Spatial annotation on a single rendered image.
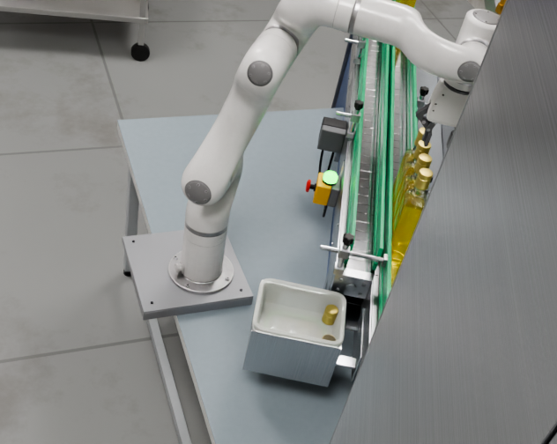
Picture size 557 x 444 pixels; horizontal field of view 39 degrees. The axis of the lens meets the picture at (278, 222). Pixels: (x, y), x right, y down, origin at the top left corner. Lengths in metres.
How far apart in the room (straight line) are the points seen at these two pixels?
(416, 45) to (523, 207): 1.20
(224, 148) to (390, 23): 0.52
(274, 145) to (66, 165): 1.31
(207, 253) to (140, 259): 0.24
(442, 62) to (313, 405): 0.95
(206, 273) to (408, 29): 0.93
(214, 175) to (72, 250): 1.56
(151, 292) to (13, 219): 1.45
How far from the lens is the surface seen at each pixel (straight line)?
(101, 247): 3.42
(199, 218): 2.08
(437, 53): 1.62
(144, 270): 2.27
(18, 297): 3.24
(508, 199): 0.49
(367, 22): 1.69
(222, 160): 1.93
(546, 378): 0.39
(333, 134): 2.52
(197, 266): 2.18
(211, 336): 2.16
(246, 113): 1.86
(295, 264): 2.39
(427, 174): 1.90
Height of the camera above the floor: 2.43
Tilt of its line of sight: 42 degrees down
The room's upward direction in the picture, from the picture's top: 13 degrees clockwise
